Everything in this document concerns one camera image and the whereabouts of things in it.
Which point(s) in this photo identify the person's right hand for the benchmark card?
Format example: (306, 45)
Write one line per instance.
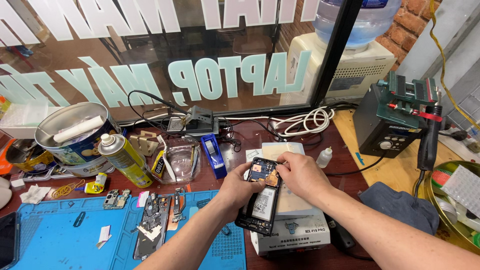
(309, 178)

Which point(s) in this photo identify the green board holder fixture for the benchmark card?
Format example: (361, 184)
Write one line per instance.
(403, 101)

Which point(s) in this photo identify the small clear dropper bottle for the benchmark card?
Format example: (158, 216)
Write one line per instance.
(324, 158)

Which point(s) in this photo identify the black smartphone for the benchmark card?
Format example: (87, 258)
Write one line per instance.
(264, 204)

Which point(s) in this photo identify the gold round tin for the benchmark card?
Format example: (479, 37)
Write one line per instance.
(28, 159)

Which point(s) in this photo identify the yellow glue tube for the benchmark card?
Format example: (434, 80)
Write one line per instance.
(159, 164)

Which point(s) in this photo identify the large gold tin with supplies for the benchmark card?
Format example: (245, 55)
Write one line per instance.
(455, 213)

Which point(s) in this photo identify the grey cloth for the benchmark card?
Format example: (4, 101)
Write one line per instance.
(399, 208)

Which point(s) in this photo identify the pink white sticker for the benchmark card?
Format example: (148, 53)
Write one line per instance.
(142, 199)

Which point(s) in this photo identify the blue water bottle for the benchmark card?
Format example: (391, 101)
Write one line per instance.
(356, 22)

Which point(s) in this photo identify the white water dispenser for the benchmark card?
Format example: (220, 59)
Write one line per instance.
(356, 73)

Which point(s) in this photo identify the blue silicone repair mat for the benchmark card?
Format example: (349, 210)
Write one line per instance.
(75, 240)

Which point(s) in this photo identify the black power adapter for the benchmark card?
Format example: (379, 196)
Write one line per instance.
(339, 234)

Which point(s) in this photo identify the black hot air gun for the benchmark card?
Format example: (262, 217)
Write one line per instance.
(429, 142)

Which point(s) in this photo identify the yellow spray can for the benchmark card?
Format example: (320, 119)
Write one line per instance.
(125, 159)

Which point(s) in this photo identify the white paper slip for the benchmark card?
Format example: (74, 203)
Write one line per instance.
(104, 236)

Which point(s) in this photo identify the crumpled white tissue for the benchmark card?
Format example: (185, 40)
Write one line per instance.
(34, 194)

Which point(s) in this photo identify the white power strip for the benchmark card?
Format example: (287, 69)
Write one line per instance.
(459, 144)

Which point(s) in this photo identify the white round tin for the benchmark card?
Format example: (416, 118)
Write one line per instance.
(88, 168)

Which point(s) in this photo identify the soldering iron stand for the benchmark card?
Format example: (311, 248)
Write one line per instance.
(195, 122)

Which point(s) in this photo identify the white paper roll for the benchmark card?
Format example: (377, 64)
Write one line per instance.
(79, 128)

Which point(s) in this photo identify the black phone back cover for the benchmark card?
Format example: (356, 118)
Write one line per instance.
(152, 228)

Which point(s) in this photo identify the black phone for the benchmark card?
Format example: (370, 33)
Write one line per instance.
(7, 240)

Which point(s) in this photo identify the gold metal bracket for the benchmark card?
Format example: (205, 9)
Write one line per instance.
(144, 144)

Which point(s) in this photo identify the black hot air station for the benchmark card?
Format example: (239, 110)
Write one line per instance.
(369, 123)

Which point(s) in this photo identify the clear plastic bowl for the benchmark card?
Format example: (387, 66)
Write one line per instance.
(179, 161)

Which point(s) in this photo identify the phone circuit board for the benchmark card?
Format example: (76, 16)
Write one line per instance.
(116, 199)

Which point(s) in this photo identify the round blue cookie tin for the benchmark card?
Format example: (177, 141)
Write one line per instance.
(84, 148)

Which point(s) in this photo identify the small yellow glue bottle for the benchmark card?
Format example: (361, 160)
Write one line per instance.
(93, 185)

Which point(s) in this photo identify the person's left hand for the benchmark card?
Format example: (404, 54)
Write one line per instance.
(234, 187)

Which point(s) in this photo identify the white screen separator machine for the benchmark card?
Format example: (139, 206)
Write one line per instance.
(296, 225)

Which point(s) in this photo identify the black soldering iron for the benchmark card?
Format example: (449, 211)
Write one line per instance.
(157, 98)

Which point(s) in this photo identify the yellow rubber bands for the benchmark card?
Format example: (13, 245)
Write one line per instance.
(63, 190)

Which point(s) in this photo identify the blue tape dispenser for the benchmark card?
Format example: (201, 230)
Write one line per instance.
(214, 157)

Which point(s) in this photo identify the clear plastic box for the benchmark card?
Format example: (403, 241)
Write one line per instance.
(22, 112)

